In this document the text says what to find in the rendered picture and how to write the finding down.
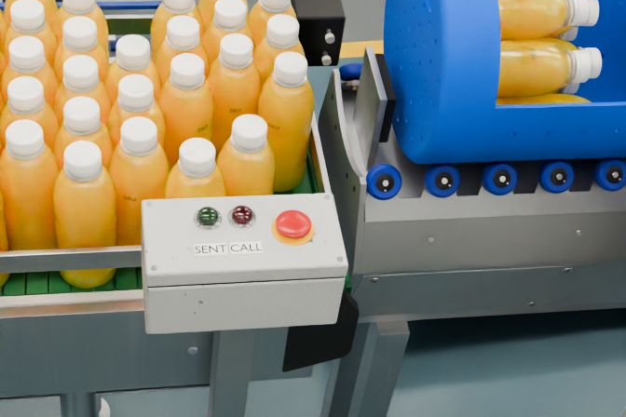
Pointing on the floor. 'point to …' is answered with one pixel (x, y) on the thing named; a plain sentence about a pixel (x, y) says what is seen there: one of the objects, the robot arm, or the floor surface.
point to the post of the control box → (230, 372)
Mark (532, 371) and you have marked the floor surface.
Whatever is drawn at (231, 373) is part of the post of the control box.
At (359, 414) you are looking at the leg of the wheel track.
